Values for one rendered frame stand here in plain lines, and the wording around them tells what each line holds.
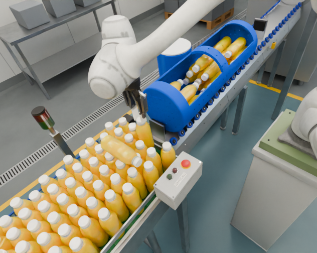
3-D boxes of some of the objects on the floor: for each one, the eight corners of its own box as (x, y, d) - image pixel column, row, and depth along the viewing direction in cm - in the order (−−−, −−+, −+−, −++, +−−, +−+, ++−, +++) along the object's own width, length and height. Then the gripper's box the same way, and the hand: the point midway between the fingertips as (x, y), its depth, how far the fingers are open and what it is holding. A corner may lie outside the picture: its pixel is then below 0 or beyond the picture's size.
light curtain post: (278, 117, 244) (364, -99, 121) (276, 120, 241) (362, -97, 118) (272, 115, 247) (350, -97, 124) (270, 118, 244) (348, -96, 121)
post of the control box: (189, 248, 165) (186, 184, 93) (186, 252, 164) (180, 191, 91) (184, 244, 167) (178, 179, 95) (181, 249, 166) (173, 186, 93)
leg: (272, 85, 283) (287, 38, 237) (270, 88, 280) (285, 40, 235) (268, 84, 286) (282, 37, 240) (266, 86, 283) (280, 39, 237)
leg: (261, 82, 290) (274, 36, 244) (260, 84, 287) (272, 38, 242) (257, 81, 293) (269, 35, 247) (255, 83, 290) (267, 37, 244)
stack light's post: (115, 215, 190) (59, 132, 110) (112, 219, 188) (52, 137, 108) (112, 212, 192) (55, 129, 112) (109, 216, 190) (48, 134, 110)
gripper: (152, 77, 78) (159, 122, 96) (121, 66, 87) (133, 109, 104) (138, 88, 75) (149, 133, 92) (107, 75, 83) (122, 118, 100)
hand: (139, 115), depth 96 cm, fingers closed on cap, 4 cm apart
